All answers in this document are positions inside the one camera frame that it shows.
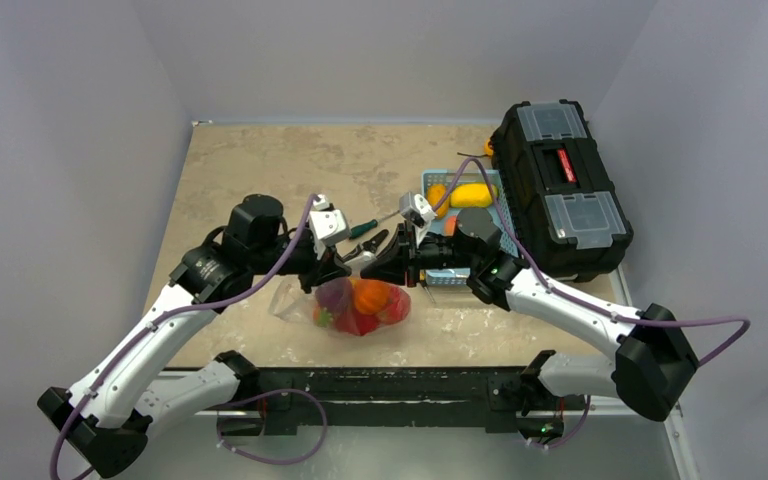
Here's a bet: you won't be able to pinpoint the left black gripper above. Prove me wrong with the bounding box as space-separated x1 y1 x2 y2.
250 231 351 293

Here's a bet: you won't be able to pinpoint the purple eggplant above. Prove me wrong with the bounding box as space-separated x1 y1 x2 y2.
314 277 353 315

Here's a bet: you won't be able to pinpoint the orange small pumpkin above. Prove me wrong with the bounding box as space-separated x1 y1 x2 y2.
352 279 390 315

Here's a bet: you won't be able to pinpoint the orange carrot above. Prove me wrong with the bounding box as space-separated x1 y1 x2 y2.
312 307 333 328

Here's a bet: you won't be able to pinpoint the clear zip top bag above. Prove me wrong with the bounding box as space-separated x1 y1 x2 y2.
268 277 412 337

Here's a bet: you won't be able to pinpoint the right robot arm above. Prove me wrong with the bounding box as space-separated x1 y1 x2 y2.
360 208 700 422

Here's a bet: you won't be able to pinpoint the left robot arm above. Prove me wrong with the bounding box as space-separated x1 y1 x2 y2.
38 194 350 479

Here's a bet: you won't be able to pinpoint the peach fruit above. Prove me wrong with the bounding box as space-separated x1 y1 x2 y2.
443 215 457 237

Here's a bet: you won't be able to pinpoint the yellow lemon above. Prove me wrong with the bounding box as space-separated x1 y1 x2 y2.
426 184 450 220

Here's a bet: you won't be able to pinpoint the yellow mango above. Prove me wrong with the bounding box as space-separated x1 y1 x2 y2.
449 183 499 209

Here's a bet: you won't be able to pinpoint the blue plastic basket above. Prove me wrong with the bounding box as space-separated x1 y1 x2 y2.
421 169 519 287

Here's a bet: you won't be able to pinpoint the yellow black tool behind box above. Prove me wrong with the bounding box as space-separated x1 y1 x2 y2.
458 138 494 158

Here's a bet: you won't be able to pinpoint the black tool box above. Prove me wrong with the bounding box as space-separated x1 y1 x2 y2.
489 99 634 283

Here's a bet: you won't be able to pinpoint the yellow handled screwdriver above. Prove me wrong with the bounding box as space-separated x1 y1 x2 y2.
419 274 437 305

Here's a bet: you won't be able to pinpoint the black handled pliers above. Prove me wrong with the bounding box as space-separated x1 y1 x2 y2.
342 229 389 273

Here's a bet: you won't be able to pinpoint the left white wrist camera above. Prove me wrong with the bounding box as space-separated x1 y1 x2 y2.
308 194 351 257

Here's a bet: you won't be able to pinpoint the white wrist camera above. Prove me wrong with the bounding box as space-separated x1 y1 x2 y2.
308 194 351 257
399 192 436 234

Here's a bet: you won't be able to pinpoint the green handled screwdriver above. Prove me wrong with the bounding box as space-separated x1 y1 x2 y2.
348 211 400 240

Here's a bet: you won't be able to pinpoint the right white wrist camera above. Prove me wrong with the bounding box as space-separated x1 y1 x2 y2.
399 192 436 234

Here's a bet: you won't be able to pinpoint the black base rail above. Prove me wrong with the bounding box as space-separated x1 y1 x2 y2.
95 367 680 439

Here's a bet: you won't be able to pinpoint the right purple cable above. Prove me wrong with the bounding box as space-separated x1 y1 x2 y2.
431 157 752 452

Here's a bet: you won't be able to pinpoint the purple cable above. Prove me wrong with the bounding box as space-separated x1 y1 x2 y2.
431 157 752 452
48 193 330 480

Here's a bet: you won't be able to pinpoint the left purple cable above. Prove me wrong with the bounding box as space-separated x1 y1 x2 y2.
48 193 330 480

